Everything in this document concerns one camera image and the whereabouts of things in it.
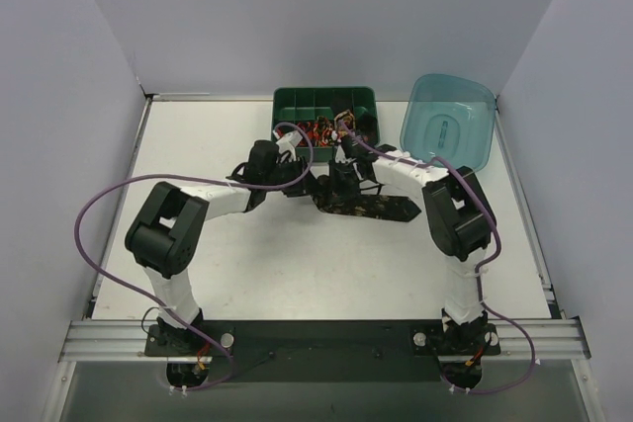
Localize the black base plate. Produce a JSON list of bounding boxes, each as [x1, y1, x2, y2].
[[144, 319, 500, 386]]

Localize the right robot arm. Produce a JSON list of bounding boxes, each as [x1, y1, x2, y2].
[[340, 132, 501, 332]]

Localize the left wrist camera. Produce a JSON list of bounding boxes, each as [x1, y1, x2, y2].
[[276, 130, 303, 155]]

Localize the black gold floral tie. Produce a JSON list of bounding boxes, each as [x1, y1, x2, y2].
[[312, 194, 421, 222]]

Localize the translucent blue plastic tub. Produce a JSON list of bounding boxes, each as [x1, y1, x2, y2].
[[400, 73, 497, 171]]

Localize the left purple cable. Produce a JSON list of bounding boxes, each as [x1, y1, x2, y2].
[[73, 123, 316, 392]]

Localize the orange patterned rolled tie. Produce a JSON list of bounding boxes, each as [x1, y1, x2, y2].
[[312, 116, 335, 148]]

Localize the green compartment tray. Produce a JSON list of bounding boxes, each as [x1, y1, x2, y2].
[[272, 86, 378, 163]]

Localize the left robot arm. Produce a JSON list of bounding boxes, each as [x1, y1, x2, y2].
[[125, 131, 315, 345]]

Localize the beige patterned rolled tie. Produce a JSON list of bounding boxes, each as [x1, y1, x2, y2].
[[334, 110, 356, 134]]

